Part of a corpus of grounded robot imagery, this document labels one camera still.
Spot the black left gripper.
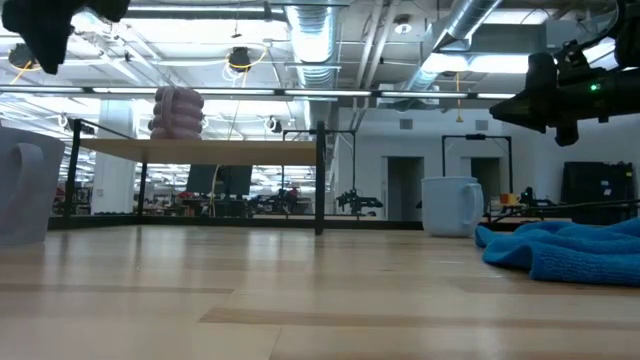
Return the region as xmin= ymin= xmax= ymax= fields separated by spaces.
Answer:
xmin=0 ymin=0 xmax=132 ymax=76

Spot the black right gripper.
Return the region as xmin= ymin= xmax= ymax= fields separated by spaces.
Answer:
xmin=489 ymin=42 xmax=607 ymax=135

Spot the light blue ceramic mug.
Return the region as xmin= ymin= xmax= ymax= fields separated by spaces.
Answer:
xmin=421 ymin=175 xmax=485 ymax=238

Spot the pink ribbed ceramic mug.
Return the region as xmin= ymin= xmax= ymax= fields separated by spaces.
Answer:
xmin=147 ymin=85 xmax=206 ymax=141

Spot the grey ceramic mug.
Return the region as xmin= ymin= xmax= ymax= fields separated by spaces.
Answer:
xmin=0 ymin=126 xmax=66 ymax=246

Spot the black cabinet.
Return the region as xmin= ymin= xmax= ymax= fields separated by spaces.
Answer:
xmin=560 ymin=160 xmax=636 ymax=225

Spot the blue terry towel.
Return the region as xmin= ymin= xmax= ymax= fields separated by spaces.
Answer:
xmin=473 ymin=216 xmax=640 ymax=288

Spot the dark computer monitor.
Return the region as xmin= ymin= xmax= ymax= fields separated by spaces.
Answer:
xmin=185 ymin=164 xmax=254 ymax=197

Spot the black ceiling camera yellow cable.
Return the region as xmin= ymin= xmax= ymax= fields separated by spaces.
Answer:
xmin=227 ymin=46 xmax=253 ymax=74
xmin=7 ymin=42 xmax=37 ymax=70

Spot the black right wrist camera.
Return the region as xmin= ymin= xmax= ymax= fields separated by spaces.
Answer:
xmin=554 ymin=122 xmax=580 ymax=148

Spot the wooden shelf with black frame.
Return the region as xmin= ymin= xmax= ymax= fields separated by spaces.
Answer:
xmin=48 ymin=117 xmax=426 ymax=236

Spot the silver ribbed ceiling duct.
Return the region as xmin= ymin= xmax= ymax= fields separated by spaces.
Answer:
xmin=283 ymin=0 xmax=342 ymax=90

